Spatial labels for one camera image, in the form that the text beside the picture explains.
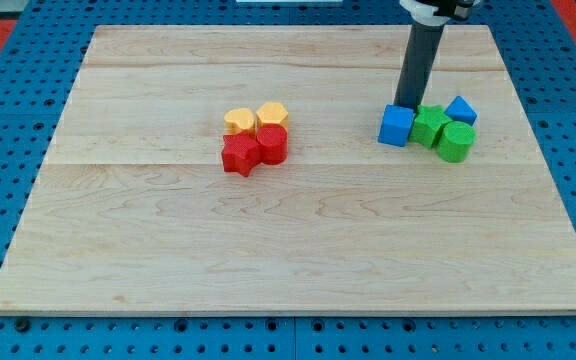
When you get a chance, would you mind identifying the green cylinder block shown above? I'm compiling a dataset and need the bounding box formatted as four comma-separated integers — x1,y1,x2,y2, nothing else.
436,121,476,163

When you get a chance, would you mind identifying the blue triangular prism block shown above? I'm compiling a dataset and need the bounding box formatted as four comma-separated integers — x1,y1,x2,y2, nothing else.
444,96,478,126

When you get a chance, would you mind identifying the red cylinder block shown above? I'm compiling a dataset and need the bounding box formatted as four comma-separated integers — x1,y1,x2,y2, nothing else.
256,124,288,165

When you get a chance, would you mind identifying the light wooden board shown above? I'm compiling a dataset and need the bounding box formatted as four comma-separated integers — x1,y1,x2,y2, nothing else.
0,25,576,317

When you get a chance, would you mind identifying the red star block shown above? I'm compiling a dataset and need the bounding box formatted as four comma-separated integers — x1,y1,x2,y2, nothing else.
221,132,261,177

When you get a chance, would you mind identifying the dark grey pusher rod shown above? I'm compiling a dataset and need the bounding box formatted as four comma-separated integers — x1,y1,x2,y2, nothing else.
393,21,444,110

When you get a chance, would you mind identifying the yellow hexagon block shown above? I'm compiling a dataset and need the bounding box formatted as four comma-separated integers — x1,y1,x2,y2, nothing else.
256,102,289,131

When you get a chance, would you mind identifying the blue cube block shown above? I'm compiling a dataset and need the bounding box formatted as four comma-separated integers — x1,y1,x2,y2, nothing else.
378,105,414,147

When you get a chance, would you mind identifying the yellow heart block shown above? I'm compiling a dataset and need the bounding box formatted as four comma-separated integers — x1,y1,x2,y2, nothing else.
223,108,256,137

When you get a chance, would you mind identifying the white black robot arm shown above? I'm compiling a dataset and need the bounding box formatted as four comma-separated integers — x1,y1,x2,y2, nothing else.
399,0,480,27

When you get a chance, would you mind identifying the green star block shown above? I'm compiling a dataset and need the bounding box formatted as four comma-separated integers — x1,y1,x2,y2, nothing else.
409,105,452,149

